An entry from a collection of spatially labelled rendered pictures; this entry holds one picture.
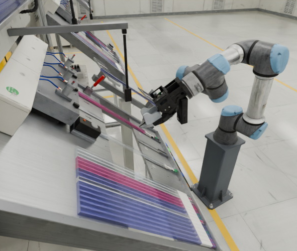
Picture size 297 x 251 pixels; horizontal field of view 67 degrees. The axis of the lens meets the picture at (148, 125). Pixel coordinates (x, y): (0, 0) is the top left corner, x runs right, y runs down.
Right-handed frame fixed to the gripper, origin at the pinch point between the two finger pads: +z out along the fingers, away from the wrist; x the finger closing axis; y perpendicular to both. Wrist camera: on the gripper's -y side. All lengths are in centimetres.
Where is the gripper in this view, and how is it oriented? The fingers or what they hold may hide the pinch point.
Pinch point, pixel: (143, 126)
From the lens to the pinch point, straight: 81.2
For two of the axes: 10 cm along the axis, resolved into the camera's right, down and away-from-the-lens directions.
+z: -8.0, 5.8, 1.3
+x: 2.8, 5.6, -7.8
